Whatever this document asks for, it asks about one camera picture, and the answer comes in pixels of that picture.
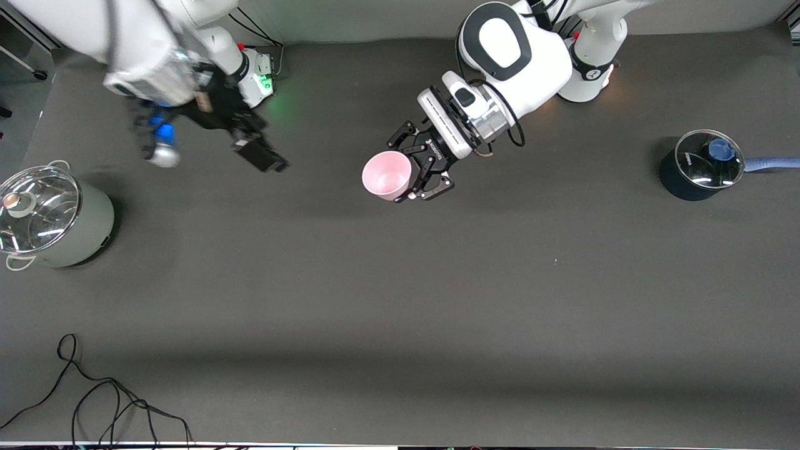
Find pink plastic cup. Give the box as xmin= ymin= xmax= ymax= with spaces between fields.
xmin=362 ymin=151 xmax=413 ymax=202

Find dark blue saucepan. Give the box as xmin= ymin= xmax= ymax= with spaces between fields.
xmin=659 ymin=129 xmax=800 ymax=202

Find sage green cooking pot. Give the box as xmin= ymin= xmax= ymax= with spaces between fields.
xmin=0 ymin=161 xmax=116 ymax=271

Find glass lid with grey knob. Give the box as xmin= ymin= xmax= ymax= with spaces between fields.
xmin=0 ymin=166 xmax=82 ymax=256

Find thin black loose cable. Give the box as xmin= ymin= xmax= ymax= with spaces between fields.
xmin=0 ymin=333 xmax=193 ymax=448

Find black castor wheel leg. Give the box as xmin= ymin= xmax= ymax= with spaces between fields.
xmin=0 ymin=44 xmax=49 ymax=82

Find black right arm base cables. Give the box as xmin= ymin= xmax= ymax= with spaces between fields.
xmin=228 ymin=11 xmax=285 ymax=82

